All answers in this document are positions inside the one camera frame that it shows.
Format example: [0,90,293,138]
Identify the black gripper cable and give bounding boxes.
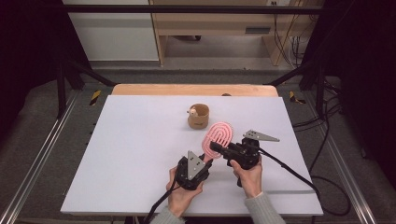
[144,185,179,224]
[257,147,352,217]

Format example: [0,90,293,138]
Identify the person's right hand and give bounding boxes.
[229,155,263,199]

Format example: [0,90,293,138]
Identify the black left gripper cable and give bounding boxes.
[144,185,179,224]

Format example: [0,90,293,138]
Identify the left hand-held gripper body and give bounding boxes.
[174,150,214,191]

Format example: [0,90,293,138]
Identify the person's left hand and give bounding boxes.
[166,166,205,218]

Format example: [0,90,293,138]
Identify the black metal stand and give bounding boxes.
[55,58,117,119]
[266,58,328,117]

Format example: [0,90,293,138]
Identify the aluminium floor rail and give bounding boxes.
[0,90,79,224]
[323,133,378,224]

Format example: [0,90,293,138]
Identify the wooden table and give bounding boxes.
[111,83,279,97]

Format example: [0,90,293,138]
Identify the yellow black floor tape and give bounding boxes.
[289,91,306,105]
[89,90,103,106]

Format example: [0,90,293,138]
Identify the light wooden desk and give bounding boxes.
[148,0,325,67]

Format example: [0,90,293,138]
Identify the white board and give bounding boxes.
[60,94,324,217]

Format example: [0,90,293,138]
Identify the black metal frame bar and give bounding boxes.
[40,4,396,15]

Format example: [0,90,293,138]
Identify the tan pouch-shaped pot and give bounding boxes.
[187,103,210,130]

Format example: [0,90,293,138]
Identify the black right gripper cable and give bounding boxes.
[257,147,352,217]

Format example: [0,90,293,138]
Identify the black curtain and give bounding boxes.
[0,0,92,138]
[306,0,396,181]

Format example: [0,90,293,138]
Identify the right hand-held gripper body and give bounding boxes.
[224,129,280,188]

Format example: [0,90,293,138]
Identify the hanging desk cables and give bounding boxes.
[272,0,302,68]

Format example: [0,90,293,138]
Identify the black floor cables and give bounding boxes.
[292,77,347,175]

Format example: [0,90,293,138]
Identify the white cabinet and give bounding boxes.
[62,0,160,62]

